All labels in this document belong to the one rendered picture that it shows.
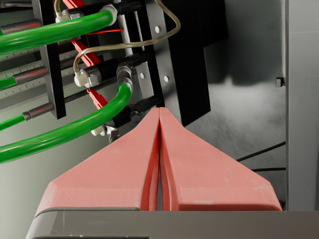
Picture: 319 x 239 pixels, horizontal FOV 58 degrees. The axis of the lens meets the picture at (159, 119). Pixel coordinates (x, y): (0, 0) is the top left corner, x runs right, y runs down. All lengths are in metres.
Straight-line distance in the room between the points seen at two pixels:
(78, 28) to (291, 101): 0.27
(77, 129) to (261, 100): 0.40
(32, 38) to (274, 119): 0.45
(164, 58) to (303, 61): 0.21
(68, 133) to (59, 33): 0.08
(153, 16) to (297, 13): 0.21
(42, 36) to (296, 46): 0.27
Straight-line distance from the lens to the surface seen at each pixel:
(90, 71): 0.42
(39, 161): 0.74
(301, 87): 0.39
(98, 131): 0.45
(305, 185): 0.46
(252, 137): 0.62
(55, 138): 0.25
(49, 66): 0.56
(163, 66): 0.48
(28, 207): 0.78
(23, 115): 0.61
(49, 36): 0.24
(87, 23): 0.26
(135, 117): 0.45
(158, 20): 0.46
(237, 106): 0.61
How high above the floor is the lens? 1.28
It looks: 34 degrees down
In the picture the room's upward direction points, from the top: 119 degrees counter-clockwise
